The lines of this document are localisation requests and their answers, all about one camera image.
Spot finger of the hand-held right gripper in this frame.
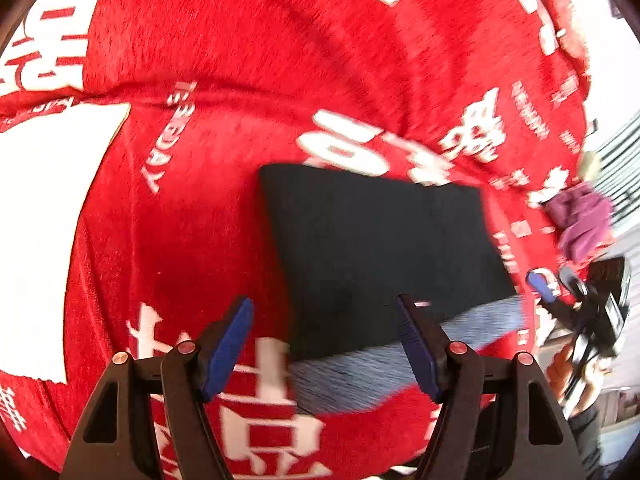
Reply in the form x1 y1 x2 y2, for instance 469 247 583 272
557 265 590 302
526 269 565 307

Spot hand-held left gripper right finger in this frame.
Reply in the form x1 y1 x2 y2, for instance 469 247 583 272
396 294 588 480

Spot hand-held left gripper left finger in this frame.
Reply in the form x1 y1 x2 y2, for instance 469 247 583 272
62 296 256 480

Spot black pants with grey lining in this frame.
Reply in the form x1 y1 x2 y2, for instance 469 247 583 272
259 162 532 413

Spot person's right hand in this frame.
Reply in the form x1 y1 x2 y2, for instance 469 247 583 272
546 342 583 403

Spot purple cloth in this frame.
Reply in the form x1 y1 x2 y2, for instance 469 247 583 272
545 184 616 263

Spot pale green cloth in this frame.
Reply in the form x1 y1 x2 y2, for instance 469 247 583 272
577 152 603 181

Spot white cloth sheet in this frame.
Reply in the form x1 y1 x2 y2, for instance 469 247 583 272
0 104 132 386

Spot red printed blanket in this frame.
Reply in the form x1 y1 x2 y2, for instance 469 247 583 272
0 0 591 480

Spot red satin cloth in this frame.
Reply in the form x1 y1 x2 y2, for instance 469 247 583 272
537 0 593 68

